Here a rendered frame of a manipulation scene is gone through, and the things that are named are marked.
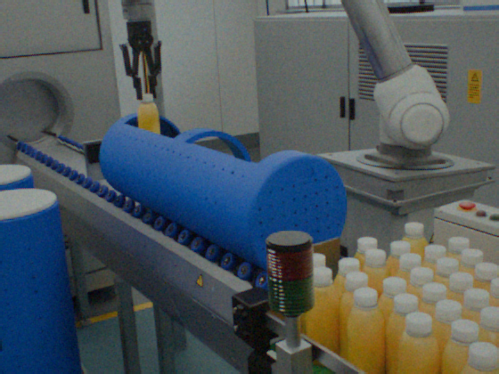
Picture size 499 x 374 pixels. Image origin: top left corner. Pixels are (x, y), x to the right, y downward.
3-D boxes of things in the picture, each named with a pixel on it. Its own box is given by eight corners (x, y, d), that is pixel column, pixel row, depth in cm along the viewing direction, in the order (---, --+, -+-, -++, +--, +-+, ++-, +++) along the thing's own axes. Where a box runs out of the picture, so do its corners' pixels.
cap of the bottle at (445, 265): (459, 267, 123) (460, 258, 123) (457, 275, 120) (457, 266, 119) (437, 264, 125) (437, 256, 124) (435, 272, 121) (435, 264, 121)
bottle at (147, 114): (164, 152, 207) (159, 100, 202) (143, 155, 205) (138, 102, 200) (159, 148, 213) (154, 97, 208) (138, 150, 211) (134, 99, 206)
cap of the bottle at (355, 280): (366, 290, 116) (366, 280, 116) (344, 288, 117) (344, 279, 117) (369, 281, 120) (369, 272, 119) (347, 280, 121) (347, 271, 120)
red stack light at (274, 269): (294, 258, 94) (293, 232, 93) (323, 272, 88) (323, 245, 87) (257, 270, 90) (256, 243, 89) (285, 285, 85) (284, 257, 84)
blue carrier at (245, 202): (182, 186, 230) (173, 105, 221) (350, 258, 159) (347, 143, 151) (104, 205, 215) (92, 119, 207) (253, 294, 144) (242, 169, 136)
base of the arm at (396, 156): (401, 151, 217) (402, 134, 215) (448, 163, 197) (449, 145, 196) (355, 155, 209) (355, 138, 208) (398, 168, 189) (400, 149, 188)
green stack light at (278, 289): (296, 290, 95) (294, 259, 94) (324, 305, 90) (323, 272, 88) (259, 303, 92) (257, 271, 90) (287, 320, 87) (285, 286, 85)
